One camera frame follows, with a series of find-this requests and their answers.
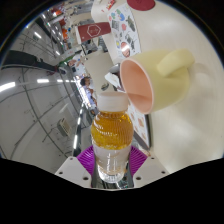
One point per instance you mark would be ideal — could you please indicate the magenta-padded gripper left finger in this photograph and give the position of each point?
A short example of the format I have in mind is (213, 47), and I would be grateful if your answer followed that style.
(74, 171)

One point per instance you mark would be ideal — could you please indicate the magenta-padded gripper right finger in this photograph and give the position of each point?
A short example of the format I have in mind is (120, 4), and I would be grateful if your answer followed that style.
(150, 171)

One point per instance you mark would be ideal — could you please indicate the clear bottle with amber drink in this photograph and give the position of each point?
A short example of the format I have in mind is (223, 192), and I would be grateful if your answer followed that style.
(111, 133)

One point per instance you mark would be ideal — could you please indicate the ceiling air conditioner unit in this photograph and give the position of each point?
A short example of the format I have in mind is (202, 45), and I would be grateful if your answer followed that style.
(64, 126)

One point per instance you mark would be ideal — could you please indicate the printed paper tray liner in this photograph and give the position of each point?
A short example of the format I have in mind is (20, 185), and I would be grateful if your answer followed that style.
(138, 123)

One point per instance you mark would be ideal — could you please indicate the person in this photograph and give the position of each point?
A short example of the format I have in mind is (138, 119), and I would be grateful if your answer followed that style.
(86, 87)
(76, 62)

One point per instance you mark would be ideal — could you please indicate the pale yellow mug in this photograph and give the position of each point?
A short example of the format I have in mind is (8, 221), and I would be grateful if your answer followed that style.
(166, 86)

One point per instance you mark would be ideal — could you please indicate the group of ceiling lights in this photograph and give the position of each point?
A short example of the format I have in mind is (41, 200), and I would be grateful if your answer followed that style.
(42, 80)

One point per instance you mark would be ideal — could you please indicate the white paper napkin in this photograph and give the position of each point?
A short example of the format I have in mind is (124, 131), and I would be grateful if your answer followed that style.
(113, 81)

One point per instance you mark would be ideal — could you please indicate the beige chair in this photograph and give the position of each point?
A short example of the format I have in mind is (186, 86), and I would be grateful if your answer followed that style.
(98, 68)

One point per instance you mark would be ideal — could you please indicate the red paper cup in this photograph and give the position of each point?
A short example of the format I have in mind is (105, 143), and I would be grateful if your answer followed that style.
(93, 31)

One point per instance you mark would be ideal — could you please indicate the colourful sticker leaflet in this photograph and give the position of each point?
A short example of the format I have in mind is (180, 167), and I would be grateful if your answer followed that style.
(124, 30)

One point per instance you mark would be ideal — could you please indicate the small red sachet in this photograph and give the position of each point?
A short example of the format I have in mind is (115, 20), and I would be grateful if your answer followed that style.
(110, 4)

